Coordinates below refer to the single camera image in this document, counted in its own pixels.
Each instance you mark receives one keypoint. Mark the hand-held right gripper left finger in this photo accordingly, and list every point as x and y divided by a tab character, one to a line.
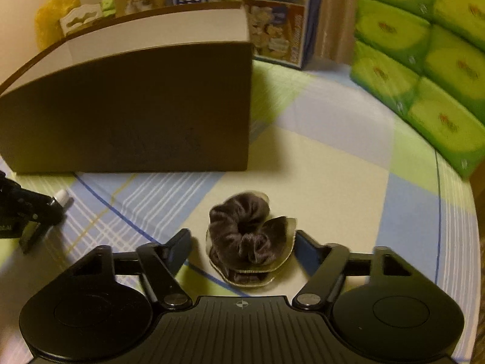
180	244

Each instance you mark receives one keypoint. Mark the green tissue box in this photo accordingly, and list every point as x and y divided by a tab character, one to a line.
107	7

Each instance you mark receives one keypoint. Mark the black tube with white cap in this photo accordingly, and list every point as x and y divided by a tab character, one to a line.
64	199

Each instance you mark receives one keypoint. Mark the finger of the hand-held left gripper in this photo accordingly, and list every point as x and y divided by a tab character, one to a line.
34	237
39	204

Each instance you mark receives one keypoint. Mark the brown cardboard box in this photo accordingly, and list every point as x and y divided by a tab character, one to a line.
132	113

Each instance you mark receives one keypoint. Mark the yellow plastic bag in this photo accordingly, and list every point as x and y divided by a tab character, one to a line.
53	11

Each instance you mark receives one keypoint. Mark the brown velvet scrunchie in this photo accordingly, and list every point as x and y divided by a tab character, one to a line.
246	239

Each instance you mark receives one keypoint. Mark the white scalloped cardboard box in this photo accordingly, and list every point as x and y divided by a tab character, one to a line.
79	19

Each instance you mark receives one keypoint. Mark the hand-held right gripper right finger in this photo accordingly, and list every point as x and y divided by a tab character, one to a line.
309	250

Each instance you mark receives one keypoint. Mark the pack of green tissue packets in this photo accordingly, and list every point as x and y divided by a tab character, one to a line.
435	64

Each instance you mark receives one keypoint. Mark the blue milk carton box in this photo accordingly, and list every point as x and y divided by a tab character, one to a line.
265	15

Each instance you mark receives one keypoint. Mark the checked cloth desktop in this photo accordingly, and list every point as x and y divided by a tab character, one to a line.
341	151

